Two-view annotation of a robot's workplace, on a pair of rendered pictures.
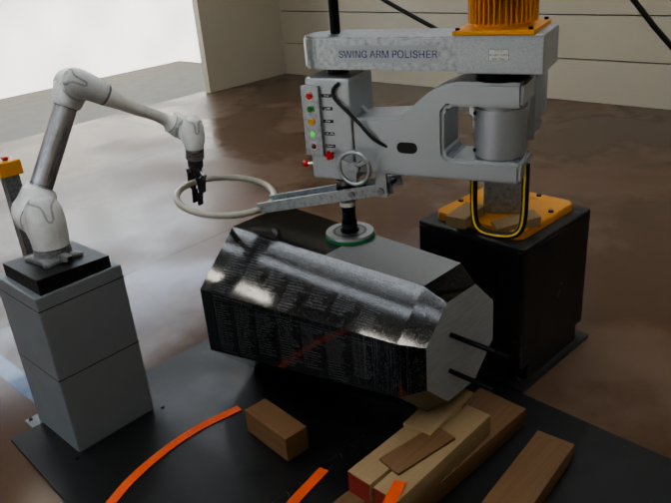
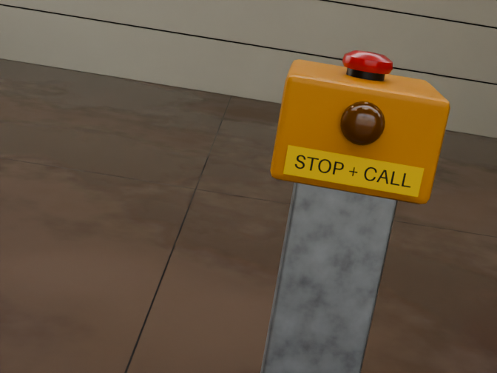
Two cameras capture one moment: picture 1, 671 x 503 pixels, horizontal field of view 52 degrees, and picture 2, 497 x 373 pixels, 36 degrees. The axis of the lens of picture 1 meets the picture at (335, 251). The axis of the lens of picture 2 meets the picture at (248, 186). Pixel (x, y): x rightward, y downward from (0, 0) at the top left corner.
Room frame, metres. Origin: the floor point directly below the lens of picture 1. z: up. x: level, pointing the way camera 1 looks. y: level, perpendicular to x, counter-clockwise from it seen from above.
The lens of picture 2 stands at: (3.26, 2.22, 1.15)
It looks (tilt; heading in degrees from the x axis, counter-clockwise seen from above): 15 degrees down; 315
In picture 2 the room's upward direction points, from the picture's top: 9 degrees clockwise
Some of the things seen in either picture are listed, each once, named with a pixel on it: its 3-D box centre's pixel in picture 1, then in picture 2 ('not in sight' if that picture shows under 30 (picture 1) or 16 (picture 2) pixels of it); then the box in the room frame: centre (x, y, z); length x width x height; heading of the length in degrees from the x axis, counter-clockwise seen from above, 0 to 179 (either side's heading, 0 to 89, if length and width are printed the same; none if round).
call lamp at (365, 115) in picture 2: not in sight; (362, 123); (3.60, 1.78, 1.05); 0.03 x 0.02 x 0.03; 42
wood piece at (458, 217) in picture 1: (464, 215); not in sight; (2.99, -0.62, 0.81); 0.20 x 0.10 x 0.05; 140
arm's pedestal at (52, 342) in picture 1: (78, 346); not in sight; (2.77, 1.23, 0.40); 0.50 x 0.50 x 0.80; 46
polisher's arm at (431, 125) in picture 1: (430, 136); not in sight; (2.62, -0.41, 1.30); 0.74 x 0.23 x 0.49; 61
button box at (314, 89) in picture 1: (313, 120); not in sight; (2.75, 0.04, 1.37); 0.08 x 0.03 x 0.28; 61
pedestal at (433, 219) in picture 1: (502, 280); not in sight; (3.12, -0.84, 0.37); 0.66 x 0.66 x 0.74; 42
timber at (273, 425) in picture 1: (276, 428); not in sight; (2.47, 0.33, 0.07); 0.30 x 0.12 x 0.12; 40
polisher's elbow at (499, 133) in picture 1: (499, 129); not in sight; (2.50, -0.65, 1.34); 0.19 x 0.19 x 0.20
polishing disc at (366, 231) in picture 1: (349, 232); not in sight; (2.82, -0.07, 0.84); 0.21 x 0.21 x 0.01
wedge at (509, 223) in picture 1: (515, 220); not in sight; (2.88, -0.83, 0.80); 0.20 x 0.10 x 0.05; 93
